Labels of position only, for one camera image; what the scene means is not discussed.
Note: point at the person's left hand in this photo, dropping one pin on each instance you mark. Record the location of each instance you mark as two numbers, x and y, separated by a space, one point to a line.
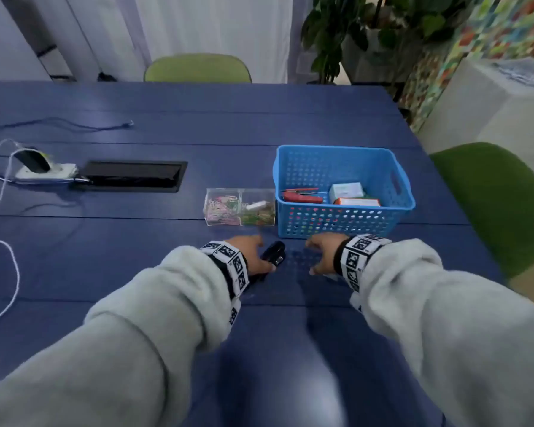
249 255

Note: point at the person's right hand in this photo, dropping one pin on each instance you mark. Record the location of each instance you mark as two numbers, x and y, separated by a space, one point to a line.
331 257

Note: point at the person's left thumb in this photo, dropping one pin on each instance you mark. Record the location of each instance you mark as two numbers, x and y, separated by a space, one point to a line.
268 267

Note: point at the person's right thumb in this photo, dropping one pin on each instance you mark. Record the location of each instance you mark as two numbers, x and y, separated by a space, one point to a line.
317 268

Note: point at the black stapler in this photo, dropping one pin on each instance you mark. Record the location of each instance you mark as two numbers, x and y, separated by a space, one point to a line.
273 255

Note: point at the person's right forearm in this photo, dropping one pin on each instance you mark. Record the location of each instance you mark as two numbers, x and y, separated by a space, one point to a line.
449 342

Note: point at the person's left forearm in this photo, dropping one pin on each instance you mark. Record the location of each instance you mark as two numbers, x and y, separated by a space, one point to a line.
115 351

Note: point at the left wrist marker band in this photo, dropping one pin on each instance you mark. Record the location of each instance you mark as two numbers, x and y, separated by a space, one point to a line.
233 262

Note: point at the wrist marker band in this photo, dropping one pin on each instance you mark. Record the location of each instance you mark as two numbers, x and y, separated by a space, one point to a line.
356 260
233 262

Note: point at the right wrist marker band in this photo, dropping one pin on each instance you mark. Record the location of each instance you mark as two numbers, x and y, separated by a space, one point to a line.
356 260

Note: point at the blue plastic basket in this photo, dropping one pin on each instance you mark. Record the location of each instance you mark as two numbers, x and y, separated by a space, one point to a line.
302 220

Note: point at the pile of green gold clips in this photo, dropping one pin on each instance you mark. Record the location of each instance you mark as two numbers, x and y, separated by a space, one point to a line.
259 216

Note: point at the red stapler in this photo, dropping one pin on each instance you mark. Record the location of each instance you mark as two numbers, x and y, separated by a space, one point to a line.
302 198

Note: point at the pile of pastel paper clips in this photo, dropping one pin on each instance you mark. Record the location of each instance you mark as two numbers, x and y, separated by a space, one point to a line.
222 211

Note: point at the orange white box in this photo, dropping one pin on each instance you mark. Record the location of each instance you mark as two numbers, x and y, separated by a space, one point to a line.
357 202

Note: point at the clear two-compartment box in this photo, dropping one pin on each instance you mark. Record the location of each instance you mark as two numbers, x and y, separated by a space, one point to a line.
240 193

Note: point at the white pale green box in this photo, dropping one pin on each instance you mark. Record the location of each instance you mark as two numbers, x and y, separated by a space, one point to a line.
346 191

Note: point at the dark green chair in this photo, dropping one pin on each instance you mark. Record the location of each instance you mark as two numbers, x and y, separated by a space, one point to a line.
494 200

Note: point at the light green chair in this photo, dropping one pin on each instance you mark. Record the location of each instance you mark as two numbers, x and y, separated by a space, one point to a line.
198 68

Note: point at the white plant pot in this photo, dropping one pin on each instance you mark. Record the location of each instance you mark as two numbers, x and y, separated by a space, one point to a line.
369 57

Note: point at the white cabinet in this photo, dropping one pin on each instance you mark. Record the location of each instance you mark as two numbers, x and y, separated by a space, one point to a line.
485 115

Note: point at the white power strip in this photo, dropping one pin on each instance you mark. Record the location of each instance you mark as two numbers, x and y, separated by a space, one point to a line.
55 171

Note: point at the green leafy plant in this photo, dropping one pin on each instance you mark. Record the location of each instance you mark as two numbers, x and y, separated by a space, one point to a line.
333 26

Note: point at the white curtain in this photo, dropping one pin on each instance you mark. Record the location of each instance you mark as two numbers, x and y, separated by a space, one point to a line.
213 26

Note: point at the black plug adapter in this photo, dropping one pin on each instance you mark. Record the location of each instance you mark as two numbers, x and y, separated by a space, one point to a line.
34 160

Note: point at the stack of papers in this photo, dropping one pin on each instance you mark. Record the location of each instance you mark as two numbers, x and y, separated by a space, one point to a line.
523 71

